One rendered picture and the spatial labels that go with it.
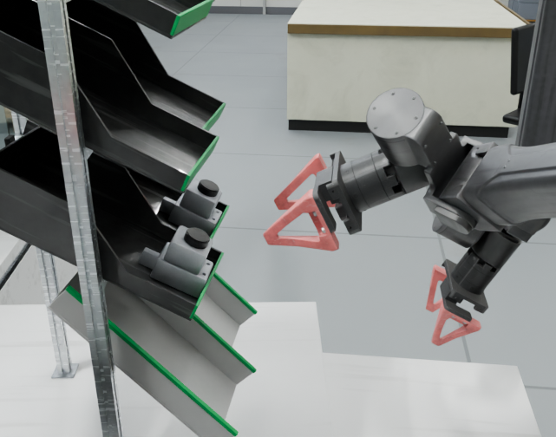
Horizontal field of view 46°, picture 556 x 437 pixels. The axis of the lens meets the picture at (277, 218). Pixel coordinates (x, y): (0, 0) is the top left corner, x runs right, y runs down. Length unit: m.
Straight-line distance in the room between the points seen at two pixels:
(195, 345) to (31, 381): 0.40
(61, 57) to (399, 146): 0.33
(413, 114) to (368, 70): 4.50
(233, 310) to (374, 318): 1.86
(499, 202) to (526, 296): 2.63
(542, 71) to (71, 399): 0.90
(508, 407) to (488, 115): 4.23
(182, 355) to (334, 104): 4.37
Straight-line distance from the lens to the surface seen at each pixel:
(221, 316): 1.09
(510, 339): 2.93
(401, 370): 1.24
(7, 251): 1.73
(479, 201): 0.63
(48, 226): 0.78
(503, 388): 1.25
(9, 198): 0.78
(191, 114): 0.92
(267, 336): 1.30
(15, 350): 1.36
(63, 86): 0.67
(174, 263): 0.78
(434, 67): 5.16
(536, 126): 0.98
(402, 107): 0.65
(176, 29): 0.65
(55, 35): 0.67
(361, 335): 2.81
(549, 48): 0.96
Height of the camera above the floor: 1.62
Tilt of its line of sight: 25 degrees down
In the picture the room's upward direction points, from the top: straight up
